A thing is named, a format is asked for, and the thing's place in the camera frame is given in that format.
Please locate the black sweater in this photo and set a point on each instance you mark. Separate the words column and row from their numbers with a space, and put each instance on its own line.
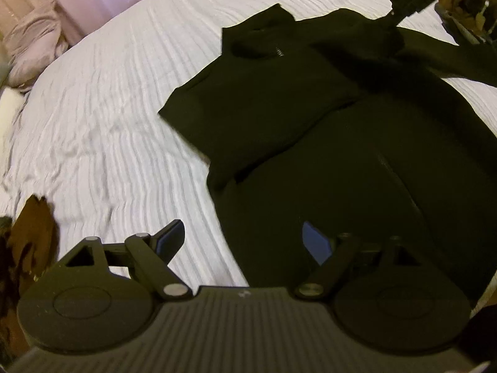
column 271, row 105

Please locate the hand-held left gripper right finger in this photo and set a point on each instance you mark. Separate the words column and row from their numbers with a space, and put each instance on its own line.
column 316, row 243

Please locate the pink crumpled blanket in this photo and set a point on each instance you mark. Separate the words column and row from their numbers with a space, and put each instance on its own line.
column 33, row 42

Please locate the brown garment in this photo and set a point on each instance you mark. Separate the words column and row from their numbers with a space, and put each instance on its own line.
column 31, row 237

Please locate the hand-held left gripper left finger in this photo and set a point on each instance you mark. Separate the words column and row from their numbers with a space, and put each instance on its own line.
column 171, row 237

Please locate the white quilt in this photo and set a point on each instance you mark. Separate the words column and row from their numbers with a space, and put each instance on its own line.
column 9, row 112

